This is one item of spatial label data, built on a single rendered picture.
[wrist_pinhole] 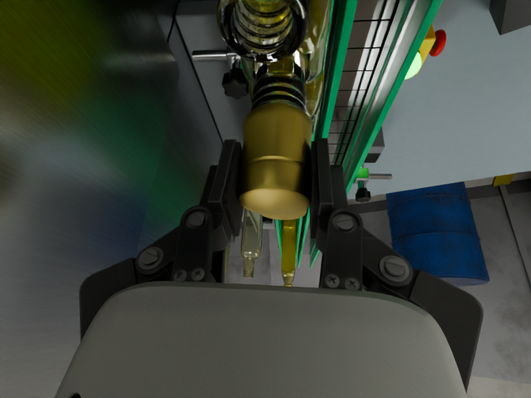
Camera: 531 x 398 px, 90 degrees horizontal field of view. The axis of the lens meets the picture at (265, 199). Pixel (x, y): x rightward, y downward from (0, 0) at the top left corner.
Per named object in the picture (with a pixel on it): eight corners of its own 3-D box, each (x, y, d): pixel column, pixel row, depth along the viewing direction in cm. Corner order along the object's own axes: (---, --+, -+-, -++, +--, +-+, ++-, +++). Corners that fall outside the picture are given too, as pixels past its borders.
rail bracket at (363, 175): (353, 138, 56) (359, 196, 51) (389, 138, 56) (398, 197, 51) (349, 149, 60) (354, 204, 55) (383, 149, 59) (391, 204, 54)
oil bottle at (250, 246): (246, 185, 79) (238, 275, 69) (265, 186, 80) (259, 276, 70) (245, 192, 84) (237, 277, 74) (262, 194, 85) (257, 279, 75)
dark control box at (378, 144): (350, 119, 69) (352, 146, 66) (382, 119, 69) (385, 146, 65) (344, 138, 77) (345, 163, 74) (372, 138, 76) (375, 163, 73)
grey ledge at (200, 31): (186, -27, 38) (171, 25, 34) (246, -31, 37) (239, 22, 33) (257, 209, 125) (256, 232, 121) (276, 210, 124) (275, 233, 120)
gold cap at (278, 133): (238, 103, 13) (227, 186, 11) (314, 101, 12) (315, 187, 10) (249, 146, 16) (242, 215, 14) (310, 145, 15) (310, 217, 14)
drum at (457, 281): (461, 185, 254) (487, 288, 217) (390, 196, 287) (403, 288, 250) (462, 151, 205) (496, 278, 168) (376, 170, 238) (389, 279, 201)
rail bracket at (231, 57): (198, -5, 32) (178, 76, 27) (254, -8, 32) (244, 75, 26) (208, 28, 36) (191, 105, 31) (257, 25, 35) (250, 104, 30)
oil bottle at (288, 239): (282, 226, 115) (280, 294, 104) (295, 226, 114) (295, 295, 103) (283, 230, 120) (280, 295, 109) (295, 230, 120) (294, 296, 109)
